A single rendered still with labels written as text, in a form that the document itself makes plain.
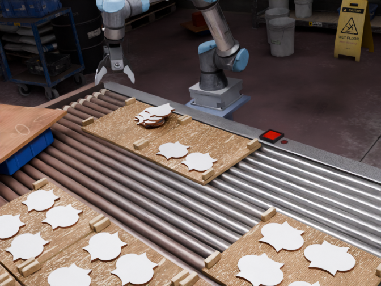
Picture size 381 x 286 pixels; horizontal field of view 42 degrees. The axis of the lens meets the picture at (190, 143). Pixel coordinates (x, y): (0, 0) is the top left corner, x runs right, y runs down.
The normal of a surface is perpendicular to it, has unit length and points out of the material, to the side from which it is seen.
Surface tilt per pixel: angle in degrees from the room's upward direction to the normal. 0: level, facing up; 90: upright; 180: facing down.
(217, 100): 90
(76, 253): 0
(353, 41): 78
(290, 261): 0
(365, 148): 0
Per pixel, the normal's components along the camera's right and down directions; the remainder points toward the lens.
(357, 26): -0.67, 0.20
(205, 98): -0.61, 0.45
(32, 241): -0.11, -0.87
